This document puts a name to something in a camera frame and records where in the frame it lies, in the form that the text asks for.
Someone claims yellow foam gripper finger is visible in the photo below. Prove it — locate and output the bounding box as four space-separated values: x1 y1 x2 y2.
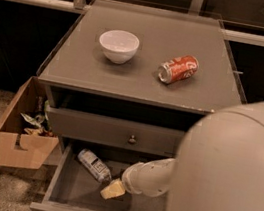
100 178 126 200

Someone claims clear blue plastic bottle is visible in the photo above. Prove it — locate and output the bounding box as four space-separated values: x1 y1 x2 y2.
77 149 112 184

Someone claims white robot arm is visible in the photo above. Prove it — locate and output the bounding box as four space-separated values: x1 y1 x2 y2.
101 101 264 211

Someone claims open middle drawer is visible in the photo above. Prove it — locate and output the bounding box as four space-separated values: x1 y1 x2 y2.
31 142 167 211

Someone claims round brass drawer knob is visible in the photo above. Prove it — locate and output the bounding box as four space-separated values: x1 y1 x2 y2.
128 135 137 145

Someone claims closed top drawer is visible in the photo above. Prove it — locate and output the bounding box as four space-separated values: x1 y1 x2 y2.
47 106 184 157

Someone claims grey wooden drawer cabinet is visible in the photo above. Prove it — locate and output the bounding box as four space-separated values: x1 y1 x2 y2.
12 0 262 211

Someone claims crumpled green snack bag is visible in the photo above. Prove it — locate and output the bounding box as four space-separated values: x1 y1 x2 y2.
21 96 48 129

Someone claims brown cardboard box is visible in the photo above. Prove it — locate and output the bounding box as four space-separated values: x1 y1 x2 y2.
0 77 62 169

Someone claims red soda can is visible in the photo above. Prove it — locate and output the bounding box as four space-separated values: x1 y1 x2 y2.
158 55 199 84

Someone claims white ceramic bowl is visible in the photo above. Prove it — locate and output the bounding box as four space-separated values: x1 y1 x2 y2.
99 29 140 64

